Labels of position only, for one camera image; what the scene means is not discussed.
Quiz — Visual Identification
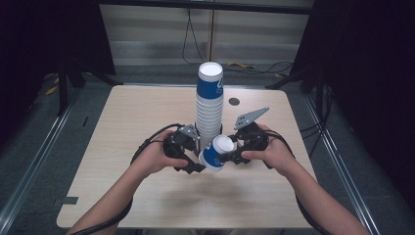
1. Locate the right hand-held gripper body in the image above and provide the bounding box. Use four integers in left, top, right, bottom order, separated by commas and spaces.
233, 106, 270, 152

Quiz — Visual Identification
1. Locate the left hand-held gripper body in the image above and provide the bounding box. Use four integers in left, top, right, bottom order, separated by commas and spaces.
162, 122, 201, 161

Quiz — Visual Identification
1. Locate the blue white ribbed paper cup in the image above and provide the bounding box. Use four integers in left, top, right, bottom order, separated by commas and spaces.
198, 134, 235, 173

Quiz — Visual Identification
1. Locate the stack of white paper cups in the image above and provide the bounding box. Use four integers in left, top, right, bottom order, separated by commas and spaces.
195, 62, 225, 155

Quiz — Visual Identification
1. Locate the person's right hand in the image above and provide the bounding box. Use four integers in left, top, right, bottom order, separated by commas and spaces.
241, 123, 297, 175

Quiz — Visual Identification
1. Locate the person's left hand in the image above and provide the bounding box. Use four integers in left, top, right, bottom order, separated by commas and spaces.
136, 130, 190, 179

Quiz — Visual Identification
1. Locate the black metal stand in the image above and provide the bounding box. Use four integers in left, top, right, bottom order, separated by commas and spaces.
264, 70, 309, 90
56, 62, 123, 118

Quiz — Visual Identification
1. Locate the grey tape strip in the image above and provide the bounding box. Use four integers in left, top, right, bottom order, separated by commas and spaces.
52, 196, 79, 208

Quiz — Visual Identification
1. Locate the dark curtain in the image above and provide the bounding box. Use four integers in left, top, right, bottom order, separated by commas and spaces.
290, 0, 415, 205
0, 0, 115, 146

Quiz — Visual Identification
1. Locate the black overhead bar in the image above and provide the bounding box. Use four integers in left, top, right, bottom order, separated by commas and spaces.
98, 0, 315, 16

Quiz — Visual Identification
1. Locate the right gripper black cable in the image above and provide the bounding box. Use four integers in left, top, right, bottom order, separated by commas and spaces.
262, 129, 327, 235

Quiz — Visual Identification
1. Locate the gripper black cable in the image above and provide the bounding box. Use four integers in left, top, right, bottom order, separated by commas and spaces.
69, 122, 185, 235
262, 129, 327, 235

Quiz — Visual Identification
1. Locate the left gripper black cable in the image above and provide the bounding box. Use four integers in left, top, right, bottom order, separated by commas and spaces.
69, 122, 185, 235

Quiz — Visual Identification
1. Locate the black bundle of floor cables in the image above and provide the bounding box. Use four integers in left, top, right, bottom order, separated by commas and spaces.
299, 86, 335, 159

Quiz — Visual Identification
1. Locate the yellow floor cable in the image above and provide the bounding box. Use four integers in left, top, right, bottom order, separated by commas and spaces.
227, 62, 256, 71

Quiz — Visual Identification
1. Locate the silver floor rail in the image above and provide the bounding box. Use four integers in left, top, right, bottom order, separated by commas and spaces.
302, 94, 381, 235
0, 106, 76, 227

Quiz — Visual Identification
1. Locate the black hanging cable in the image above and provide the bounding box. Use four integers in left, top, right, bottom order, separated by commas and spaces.
181, 8, 216, 65

